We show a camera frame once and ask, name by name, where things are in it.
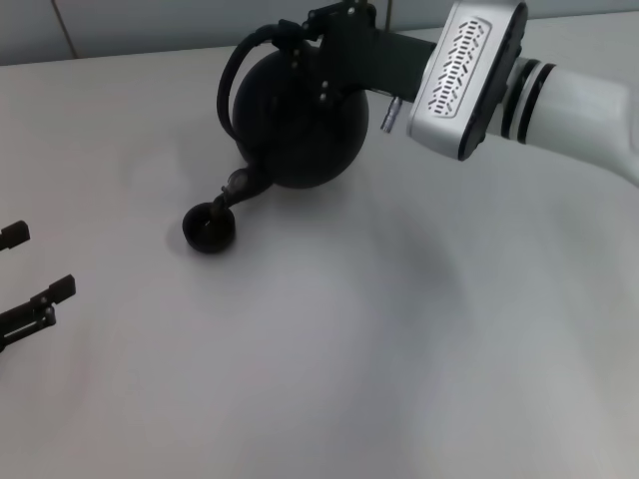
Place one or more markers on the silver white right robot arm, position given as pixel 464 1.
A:
pixel 579 115

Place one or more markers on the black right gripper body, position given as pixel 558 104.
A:
pixel 379 62

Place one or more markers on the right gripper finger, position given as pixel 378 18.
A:
pixel 349 12
pixel 307 57

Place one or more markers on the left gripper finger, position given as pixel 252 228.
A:
pixel 12 237
pixel 30 319

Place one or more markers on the silver vented right wrist box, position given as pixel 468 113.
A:
pixel 459 80

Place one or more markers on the black round teapot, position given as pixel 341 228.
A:
pixel 289 144

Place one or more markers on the dark brown teacup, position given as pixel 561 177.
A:
pixel 209 239

